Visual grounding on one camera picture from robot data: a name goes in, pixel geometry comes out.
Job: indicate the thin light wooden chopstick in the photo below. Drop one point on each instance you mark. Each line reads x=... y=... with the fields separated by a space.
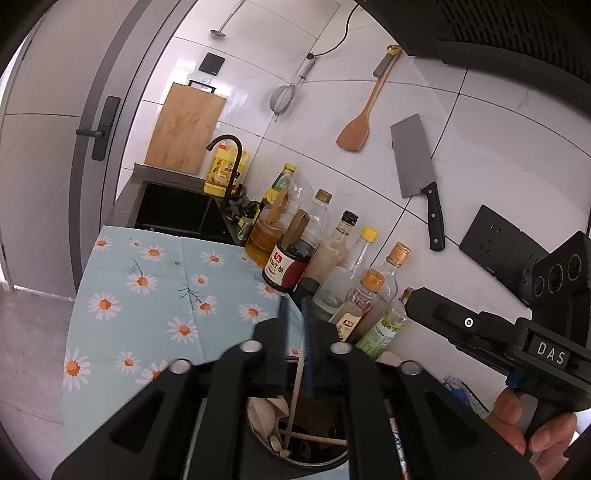
x=318 y=439
x=295 y=397

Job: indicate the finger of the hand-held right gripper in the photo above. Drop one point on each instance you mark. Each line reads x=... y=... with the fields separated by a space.
x=443 y=318

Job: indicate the person's right hand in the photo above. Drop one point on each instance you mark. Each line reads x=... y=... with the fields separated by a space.
x=508 y=410

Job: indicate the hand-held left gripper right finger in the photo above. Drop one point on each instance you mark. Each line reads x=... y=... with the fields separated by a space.
x=307 y=350

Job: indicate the row of condiment bottles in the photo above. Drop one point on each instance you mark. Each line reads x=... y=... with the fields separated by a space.
x=295 y=263

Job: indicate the grey door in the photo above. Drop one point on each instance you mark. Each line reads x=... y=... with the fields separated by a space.
x=46 y=184

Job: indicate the wooden spatula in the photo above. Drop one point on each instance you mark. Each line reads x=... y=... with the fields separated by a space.
x=355 y=131

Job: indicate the daisy print blue tablecloth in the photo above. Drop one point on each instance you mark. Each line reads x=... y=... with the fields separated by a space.
x=138 y=323

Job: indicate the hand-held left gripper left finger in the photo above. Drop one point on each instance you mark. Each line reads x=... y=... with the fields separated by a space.
x=285 y=332

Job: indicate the black utensil holder cup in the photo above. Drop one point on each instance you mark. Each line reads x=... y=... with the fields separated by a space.
x=323 y=415

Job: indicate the black faucet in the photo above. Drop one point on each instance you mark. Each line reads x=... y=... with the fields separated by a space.
x=238 y=157

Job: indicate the grey yellow peeler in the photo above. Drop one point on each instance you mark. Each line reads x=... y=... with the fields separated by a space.
x=380 y=67

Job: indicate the steel mesh strainer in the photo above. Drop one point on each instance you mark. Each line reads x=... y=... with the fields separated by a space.
x=281 y=99

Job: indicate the light wooden spoon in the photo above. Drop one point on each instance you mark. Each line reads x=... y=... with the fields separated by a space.
x=278 y=445

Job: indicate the steel ladle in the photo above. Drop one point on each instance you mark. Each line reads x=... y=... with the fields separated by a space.
x=218 y=33

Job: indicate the yellow detergent bottle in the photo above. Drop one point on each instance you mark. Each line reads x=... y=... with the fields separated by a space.
x=219 y=174

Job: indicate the black wall socket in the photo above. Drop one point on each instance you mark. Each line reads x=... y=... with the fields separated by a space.
x=489 y=235
x=524 y=265

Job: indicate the black square wall plate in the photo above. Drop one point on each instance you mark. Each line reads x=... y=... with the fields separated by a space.
x=211 y=63

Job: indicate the black range hood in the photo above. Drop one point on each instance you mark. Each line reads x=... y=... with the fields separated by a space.
x=485 y=23

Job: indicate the wooden cutting board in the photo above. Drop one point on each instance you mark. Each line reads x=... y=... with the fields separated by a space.
x=184 y=129

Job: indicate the blue white carton box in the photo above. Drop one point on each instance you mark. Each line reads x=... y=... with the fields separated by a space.
x=464 y=397

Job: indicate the black kitchen sink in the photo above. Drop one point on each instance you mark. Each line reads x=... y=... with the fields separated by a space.
x=171 y=207

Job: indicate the dark cloth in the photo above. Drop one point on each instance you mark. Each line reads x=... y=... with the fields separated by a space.
x=236 y=207

